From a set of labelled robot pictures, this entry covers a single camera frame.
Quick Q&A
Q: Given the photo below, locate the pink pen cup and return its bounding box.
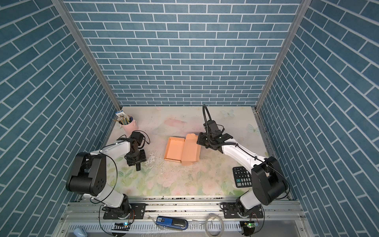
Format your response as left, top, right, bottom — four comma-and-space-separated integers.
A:
120, 117, 139, 137

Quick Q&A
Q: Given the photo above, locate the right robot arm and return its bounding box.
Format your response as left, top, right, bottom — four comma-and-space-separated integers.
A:
197, 120, 290, 217

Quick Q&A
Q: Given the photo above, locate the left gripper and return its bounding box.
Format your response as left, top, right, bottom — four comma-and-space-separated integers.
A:
127, 149, 148, 166

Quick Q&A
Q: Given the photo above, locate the black calculator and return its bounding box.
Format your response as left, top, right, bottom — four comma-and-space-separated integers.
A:
233, 166, 252, 188

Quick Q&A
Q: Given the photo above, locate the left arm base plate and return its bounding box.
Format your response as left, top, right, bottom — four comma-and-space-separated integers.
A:
102, 203, 147, 220

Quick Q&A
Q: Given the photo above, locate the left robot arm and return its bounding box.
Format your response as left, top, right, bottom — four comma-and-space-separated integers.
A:
66, 130, 151, 219

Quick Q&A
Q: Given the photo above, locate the pink paper box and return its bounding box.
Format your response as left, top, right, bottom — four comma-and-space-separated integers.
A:
164, 133, 201, 166

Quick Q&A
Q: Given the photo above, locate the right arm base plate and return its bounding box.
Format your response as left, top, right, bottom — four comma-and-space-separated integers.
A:
219, 202, 264, 219

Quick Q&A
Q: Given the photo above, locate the blue handheld device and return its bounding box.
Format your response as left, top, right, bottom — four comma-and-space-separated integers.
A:
156, 216, 189, 231

